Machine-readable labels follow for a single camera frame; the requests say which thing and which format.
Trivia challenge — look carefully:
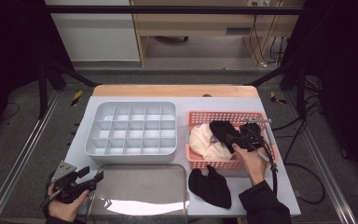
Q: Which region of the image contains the white power strip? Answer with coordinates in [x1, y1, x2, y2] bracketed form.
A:
[247, 0, 273, 7]

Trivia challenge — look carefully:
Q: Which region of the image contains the yellow cable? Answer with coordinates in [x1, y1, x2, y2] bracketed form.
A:
[249, 0, 286, 67]

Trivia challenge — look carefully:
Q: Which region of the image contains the black diagonal frame strut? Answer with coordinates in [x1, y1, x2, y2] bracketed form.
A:
[245, 60, 296, 88]
[46, 59, 99, 88]

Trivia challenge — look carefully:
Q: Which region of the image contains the looped black floor cable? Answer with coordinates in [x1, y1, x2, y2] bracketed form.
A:
[283, 161, 326, 205]

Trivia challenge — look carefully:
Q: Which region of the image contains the cream sock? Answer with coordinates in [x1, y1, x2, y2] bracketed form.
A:
[202, 140, 235, 161]
[188, 122, 216, 157]

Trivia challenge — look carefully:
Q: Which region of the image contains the right hand-held gripper cable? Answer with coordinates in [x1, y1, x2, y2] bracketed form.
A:
[250, 127, 280, 197]

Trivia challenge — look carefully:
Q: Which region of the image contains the person's left hand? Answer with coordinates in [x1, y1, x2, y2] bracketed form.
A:
[47, 184, 90, 222]

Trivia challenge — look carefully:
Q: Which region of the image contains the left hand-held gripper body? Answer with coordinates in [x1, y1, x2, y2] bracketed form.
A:
[50, 161, 90, 204]

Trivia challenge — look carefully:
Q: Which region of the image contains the black upright frame post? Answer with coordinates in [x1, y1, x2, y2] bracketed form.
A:
[296, 66, 308, 120]

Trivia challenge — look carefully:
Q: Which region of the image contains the wooden desk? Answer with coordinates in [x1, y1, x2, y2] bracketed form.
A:
[130, 0, 306, 67]

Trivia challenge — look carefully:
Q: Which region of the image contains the person's right hand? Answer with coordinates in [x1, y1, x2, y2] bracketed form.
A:
[232, 146, 269, 187]

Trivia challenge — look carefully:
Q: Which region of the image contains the pink plastic basket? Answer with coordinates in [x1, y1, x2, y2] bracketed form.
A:
[185, 110, 280, 172]

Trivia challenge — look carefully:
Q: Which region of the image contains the black curtain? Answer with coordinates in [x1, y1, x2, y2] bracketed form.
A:
[281, 0, 358, 189]
[0, 0, 75, 148]

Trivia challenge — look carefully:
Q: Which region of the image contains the black horizontal frame bar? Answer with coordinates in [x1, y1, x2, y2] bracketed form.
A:
[48, 5, 303, 16]

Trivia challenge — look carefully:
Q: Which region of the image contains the white cabinet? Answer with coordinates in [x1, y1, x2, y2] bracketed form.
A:
[44, 0, 142, 63]

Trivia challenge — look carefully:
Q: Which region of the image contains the white compartment storage box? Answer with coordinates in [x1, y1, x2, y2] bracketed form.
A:
[84, 101, 178, 165]

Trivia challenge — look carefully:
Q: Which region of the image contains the hand-held gripper cable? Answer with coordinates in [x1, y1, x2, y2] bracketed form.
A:
[39, 170, 60, 210]
[250, 127, 280, 197]

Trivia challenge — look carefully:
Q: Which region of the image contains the black sock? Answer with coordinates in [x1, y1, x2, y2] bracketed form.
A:
[187, 164, 233, 210]
[209, 120, 241, 154]

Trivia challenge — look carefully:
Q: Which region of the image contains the transparent grey box lid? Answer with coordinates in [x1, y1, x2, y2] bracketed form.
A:
[85, 163, 190, 224]

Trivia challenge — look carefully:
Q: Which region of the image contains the aluminium rail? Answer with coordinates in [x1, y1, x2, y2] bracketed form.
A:
[0, 90, 62, 224]
[283, 91, 358, 224]

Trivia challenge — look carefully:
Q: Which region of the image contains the left hand-held gripper cable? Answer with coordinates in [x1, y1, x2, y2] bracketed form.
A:
[39, 170, 60, 210]

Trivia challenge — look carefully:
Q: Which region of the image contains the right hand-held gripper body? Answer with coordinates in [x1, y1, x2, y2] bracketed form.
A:
[234, 118, 272, 153]

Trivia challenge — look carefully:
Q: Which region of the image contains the black yellow striped tape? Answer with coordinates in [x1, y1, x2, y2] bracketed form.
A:
[70, 90, 84, 107]
[269, 91, 288, 105]

